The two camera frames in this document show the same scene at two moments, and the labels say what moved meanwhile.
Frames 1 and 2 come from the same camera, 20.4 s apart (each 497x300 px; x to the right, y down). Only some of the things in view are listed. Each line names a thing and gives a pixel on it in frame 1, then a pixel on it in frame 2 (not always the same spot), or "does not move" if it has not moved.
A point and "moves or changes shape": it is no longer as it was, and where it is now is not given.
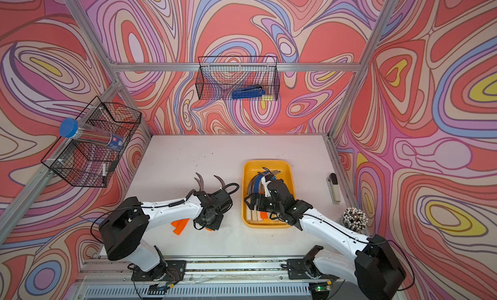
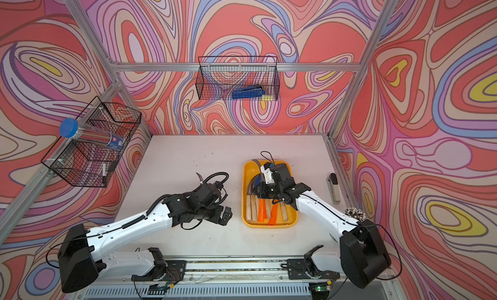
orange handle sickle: x=222 y=182 moves or changes shape
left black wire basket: x=88 y=163 does not move
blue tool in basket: x=248 y=92 does not move
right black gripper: x=261 y=198 to x=261 y=193
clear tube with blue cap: x=70 y=128 does not move
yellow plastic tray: x=256 y=174 does not move
